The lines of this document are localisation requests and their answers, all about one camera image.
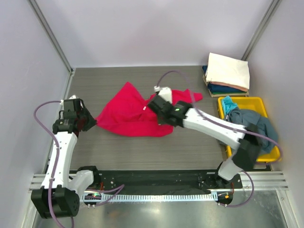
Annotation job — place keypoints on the right aluminium frame post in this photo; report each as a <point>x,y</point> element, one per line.
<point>272,8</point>

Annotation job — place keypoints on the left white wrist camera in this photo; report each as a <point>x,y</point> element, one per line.
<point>72,97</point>

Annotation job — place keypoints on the yellow plastic bin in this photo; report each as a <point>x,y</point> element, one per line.
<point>251,110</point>

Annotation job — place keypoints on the aluminium frame post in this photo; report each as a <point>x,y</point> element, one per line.
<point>45,25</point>
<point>272,8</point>

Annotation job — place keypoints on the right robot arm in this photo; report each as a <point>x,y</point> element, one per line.
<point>244,140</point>

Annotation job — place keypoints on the turquoise t shirt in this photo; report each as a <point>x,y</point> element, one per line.
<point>228,105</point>

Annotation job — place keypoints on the slotted cable duct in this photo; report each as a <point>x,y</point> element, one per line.
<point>98,198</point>

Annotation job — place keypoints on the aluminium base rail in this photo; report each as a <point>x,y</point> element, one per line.
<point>262,180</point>

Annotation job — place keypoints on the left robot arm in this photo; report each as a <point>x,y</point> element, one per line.
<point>59,194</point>

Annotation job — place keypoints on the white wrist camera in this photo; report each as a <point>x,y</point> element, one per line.
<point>164,92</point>
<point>72,97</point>

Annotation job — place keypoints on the white folded t shirt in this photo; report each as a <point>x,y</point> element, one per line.
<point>226,70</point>

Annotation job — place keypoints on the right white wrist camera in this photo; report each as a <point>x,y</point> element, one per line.
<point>164,92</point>

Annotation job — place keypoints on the peach folded t shirt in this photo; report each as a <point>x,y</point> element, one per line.
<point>211,85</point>

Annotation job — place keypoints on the navy folded t shirt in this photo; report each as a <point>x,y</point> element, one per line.
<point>204,68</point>

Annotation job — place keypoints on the green folded t shirt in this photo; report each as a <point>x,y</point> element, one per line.
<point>226,91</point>

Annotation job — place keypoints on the left aluminium frame post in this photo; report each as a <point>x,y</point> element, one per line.
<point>45,25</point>

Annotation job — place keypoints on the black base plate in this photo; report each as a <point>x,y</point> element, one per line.
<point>164,182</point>

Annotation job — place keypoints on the pink t shirt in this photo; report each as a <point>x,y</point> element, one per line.
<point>127,114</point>

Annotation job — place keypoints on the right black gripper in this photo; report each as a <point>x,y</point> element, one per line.
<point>160,121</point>

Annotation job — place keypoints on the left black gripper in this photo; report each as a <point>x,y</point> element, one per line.
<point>91,121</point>

